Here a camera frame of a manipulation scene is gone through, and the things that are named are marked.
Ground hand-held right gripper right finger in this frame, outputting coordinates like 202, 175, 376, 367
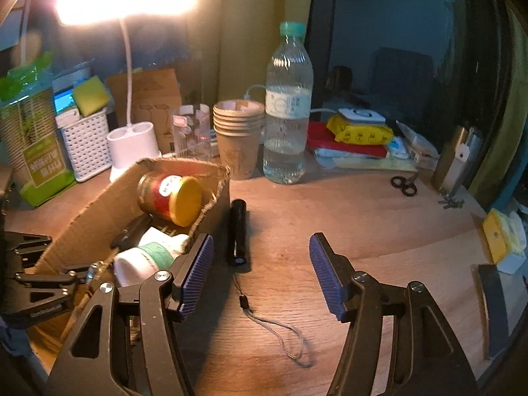
309, 232, 481, 396

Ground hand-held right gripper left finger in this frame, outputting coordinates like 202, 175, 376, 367
47, 233, 215, 396

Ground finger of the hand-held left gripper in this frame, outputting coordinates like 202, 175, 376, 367
3, 233, 53, 265
14, 268, 89, 294

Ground cardboard box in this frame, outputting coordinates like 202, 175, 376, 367
31, 157, 232, 351

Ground white bottle with green label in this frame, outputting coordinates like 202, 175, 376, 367
113, 229, 192, 288

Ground black flashlight with lanyard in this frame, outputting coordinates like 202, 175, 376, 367
227, 199, 315, 369

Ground red tin with yellow lid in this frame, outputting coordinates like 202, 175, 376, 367
137, 171, 204, 227

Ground green paper cup package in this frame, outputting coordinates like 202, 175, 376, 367
0, 51, 77, 209

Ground white plastic basket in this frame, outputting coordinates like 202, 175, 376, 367
60, 109, 112, 183

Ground pale paper folder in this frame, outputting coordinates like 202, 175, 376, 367
313, 146, 418, 173

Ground black scissors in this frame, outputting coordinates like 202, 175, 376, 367
390, 173, 418, 197

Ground white ribbed block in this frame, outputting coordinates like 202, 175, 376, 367
55, 106, 81, 129

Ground stack of brown paper cups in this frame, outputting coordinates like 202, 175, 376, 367
212, 100, 265, 181

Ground red book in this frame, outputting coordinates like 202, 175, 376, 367
307, 121, 390, 159

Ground clear plastic water bottle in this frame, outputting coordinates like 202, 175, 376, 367
263, 20, 313, 185

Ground white desk lamp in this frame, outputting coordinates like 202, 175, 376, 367
55, 0, 199, 183

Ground small device with blue screen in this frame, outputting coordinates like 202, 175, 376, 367
53, 88, 79, 115

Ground clear glass with stickers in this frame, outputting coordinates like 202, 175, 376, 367
172, 103, 213, 158

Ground small blue white packet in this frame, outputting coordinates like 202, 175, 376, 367
385, 136, 410, 161

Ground yellow wipes pack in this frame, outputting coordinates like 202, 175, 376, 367
327, 115, 392, 145

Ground yellow green sponge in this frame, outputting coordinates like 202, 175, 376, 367
72, 75, 110, 117

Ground white plastic packet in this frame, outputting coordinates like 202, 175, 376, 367
396, 120, 440, 163

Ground white power bank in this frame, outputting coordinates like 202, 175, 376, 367
338, 107, 386, 126

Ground steel thermos with tag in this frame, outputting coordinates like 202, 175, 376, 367
431, 124, 483, 196

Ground yellow tissue box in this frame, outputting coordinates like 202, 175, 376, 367
482, 208, 528, 275

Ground brown lamp carton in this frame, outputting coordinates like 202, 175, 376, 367
105, 69, 183, 155

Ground yellow curtain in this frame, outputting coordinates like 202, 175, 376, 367
470, 4, 528, 207
181, 0, 314, 104

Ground dark glass sliding door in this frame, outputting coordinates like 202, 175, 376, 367
307, 0, 508, 153

